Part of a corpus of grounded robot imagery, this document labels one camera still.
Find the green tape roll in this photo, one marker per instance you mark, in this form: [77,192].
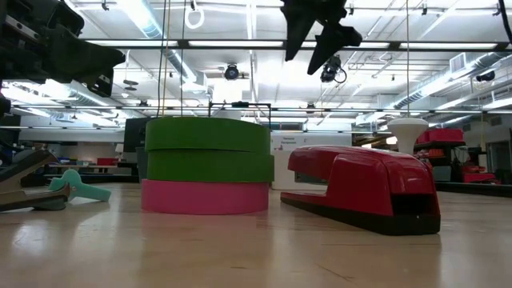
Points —
[208,166]
[208,134]

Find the black monitor panel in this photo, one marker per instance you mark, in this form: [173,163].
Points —
[134,134]

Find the black overhead crossbar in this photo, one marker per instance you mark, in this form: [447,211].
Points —
[183,44]

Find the white mushroom lamp metal base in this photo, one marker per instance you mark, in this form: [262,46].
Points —
[407,132]

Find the teal plastic bin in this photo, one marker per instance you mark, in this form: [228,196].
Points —
[141,164]

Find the black overhead camera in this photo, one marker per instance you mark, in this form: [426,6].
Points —
[231,73]

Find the black stand frame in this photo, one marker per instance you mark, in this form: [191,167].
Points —
[240,104]

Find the white plastic bin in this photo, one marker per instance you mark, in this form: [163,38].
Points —
[282,176]

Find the black staple remover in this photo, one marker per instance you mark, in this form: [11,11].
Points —
[24,196]

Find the pink tape roll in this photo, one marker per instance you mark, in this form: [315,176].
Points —
[204,198]

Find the teal staple remover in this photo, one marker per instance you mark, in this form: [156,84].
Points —
[78,188]

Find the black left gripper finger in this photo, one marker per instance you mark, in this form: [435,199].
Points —
[76,70]
[80,50]

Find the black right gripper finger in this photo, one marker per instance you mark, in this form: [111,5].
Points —
[298,20]
[334,36]

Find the black ceiling camera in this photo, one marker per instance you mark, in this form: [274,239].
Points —
[486,76]

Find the red storage bin rack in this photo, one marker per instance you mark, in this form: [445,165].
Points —
[440,136]

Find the black aluminium table frame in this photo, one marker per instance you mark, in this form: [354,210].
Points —
[472,189]

